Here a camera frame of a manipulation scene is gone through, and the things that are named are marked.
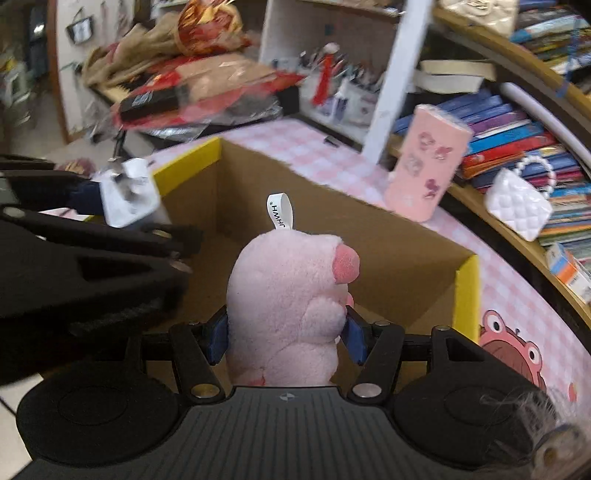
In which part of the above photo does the pink plush pig toy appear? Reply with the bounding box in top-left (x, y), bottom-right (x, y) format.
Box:
top-left (226, 193), bottom-right (361, 387)

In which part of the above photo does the white power adapter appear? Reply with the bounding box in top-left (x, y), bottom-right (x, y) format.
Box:
top-left (98, 158), bottom-right (162, 229)

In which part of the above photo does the yellow cardboard box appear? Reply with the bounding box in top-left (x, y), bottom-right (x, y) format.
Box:
top-left (150, 136), bottom-right (482, 391)

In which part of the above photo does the pink checkered cartoon table mat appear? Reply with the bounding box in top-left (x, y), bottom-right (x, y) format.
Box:
top-left (147, 120), bottom-right (590, 414)

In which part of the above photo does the white quilted pearl handbag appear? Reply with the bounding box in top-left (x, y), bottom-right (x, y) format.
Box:
top-left (484, 155), bottom-right (557, 242)

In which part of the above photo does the pink cartoon cylinder holder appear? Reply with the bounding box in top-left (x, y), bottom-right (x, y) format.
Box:
top-left (384, 104), bottom-right (473, 223)

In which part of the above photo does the orange blue white carton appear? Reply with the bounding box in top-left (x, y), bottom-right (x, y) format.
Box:
top-left (546, 243), bottom-right (591, 304)

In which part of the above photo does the red gold plastic bags pile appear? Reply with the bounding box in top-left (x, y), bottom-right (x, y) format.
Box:
top-left (81, 1), bottom-right (303, 131)

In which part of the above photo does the row of colourful books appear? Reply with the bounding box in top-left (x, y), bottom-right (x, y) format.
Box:
top-left (409, 88), bottom-right (590, 262)

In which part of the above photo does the white side shelf unit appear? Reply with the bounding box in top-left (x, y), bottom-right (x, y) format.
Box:
top-left (259, 1), bottom-right (434, 164)

